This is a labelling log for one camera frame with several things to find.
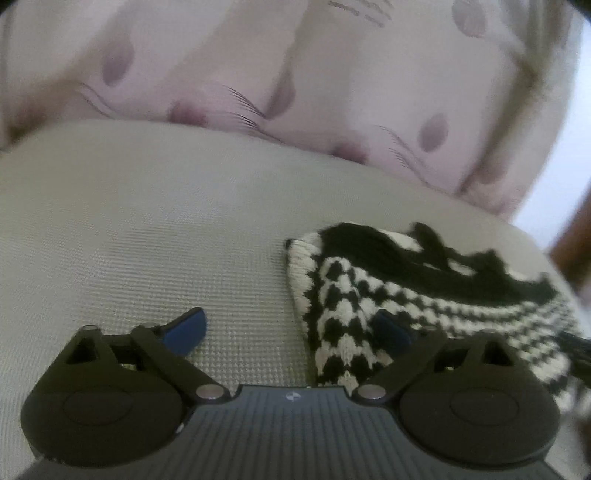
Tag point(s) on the black and white striped sweater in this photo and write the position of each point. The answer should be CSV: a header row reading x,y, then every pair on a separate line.
x,y
415,286

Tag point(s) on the beige woven seat cushion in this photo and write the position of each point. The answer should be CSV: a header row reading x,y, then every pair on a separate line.
x,y
138,230

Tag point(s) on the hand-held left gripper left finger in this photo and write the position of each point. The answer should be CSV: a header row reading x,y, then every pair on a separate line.
x,y
184,333

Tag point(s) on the pink leaf print curtain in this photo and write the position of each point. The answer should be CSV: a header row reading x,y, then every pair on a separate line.
x,y
231,69

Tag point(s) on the brown wooden chair frame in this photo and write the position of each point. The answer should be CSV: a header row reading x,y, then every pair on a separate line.
x,y
575,249

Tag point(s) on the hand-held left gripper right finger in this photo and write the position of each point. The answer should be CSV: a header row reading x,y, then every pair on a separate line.
x,y
391,336

